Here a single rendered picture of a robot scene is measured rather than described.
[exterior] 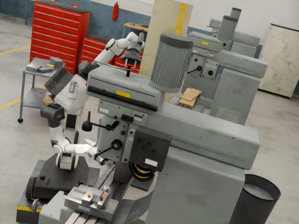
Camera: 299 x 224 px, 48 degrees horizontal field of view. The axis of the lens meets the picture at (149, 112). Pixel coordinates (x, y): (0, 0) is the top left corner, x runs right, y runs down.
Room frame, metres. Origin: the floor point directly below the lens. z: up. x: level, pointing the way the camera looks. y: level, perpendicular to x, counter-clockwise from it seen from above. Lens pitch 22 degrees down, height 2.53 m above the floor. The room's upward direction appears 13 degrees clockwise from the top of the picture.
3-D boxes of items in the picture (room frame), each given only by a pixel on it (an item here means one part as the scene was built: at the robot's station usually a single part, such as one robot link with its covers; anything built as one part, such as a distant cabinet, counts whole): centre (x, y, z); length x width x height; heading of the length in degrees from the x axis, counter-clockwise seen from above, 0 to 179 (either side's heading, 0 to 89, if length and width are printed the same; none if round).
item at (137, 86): (2.06, 0.17, 1.81); 0.47 x 0.26 x 0.16; 80
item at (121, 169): (2.41, 0.10, 1.03); 0.22 x 0.12 x 0.20; 178
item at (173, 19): (3.81, 0.02, 1.15); 0.52 x 0.40 x 2.30; 80
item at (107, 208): (1.92, 0.24, 0.98); 0.35 x 0.15 x 0.11; 83
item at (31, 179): (2.51, 0.90, 0.50); 0.20 x 0.05 x 0.20; 9
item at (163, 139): (1.69, -0.05, 1.62); 0.20 x 0.09 x 0.21; 80
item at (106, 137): (2.07, 0.18, 1.47); 0.21 x 0.19 x 0.32; 170
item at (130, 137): (2.03, 0.00, 1.47); 0.24 x 0.19 x 0.26; 170
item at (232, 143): (1.98, -0.30, 1.66); 0.80 x 0.23 x 0.20; 80
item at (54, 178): (2.79, 0.67, 0.59); 0.64 x 0.52 x 0.33; 9
